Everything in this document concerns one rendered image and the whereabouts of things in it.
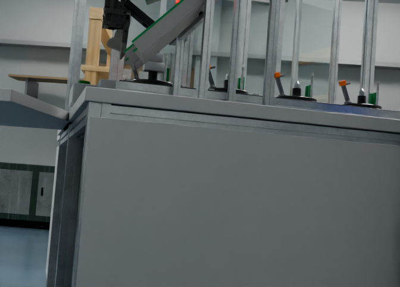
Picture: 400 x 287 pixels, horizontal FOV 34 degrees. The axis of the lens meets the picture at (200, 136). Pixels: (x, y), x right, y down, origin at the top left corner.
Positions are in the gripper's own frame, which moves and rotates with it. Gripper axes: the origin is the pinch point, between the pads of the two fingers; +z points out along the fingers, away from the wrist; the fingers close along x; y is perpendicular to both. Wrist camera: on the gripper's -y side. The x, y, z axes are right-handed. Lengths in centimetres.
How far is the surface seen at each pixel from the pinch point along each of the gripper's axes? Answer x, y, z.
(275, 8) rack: 53, -31, -7
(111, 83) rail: 16.9, 4.7, 11.5
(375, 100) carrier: 2, -89, 6
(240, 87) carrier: 5.7, -38.2, 6.8
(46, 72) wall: -754, 18, -99
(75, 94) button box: 2.0, 13.9, 14.2
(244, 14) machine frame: -78, -64, -40
